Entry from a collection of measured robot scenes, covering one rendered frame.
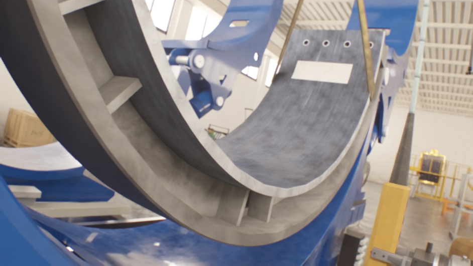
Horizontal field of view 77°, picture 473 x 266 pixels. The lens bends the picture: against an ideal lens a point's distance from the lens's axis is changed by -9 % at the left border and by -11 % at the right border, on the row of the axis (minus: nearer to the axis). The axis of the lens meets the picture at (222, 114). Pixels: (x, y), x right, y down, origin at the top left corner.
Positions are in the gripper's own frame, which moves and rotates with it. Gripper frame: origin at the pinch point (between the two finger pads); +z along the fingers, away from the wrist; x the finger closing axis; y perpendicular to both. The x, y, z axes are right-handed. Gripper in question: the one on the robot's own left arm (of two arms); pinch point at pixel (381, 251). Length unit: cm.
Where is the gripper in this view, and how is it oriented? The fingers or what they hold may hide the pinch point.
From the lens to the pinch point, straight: 102.4
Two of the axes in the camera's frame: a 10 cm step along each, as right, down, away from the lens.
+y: 2.2, -9.7, 0.6
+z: -7.9, -1.5, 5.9
